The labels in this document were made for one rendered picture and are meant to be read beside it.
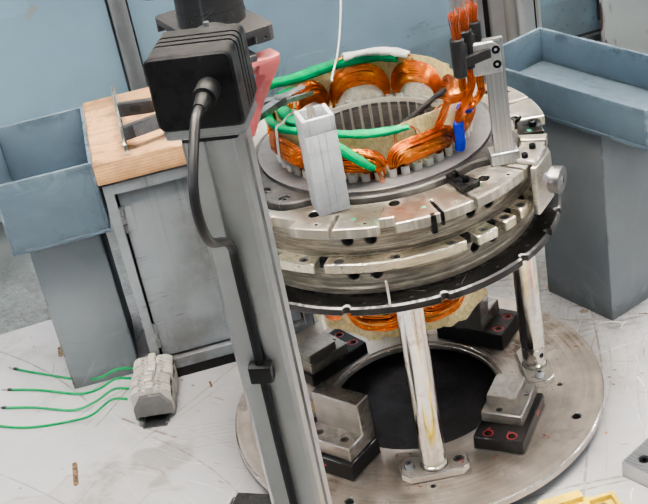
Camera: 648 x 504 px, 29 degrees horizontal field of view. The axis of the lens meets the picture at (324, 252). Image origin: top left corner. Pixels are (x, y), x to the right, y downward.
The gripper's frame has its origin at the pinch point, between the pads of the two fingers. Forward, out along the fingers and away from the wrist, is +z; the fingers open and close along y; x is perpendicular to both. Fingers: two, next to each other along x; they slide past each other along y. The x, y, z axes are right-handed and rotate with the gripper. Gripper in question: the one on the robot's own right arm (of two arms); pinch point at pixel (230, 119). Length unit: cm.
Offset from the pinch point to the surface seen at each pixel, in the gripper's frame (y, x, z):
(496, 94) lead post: 13.0, 19.0, -0.1
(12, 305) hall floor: -196, 12, 120
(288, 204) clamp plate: 5.5, 1.7, 7.0
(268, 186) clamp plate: 1.3, 1.9, 6.9
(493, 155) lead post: 12.9, 18.4, 5.5
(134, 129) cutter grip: -24.1, -0.9, 8.6
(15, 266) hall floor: -216, 19, 120
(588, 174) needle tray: 0.5, 39.3, 19.6
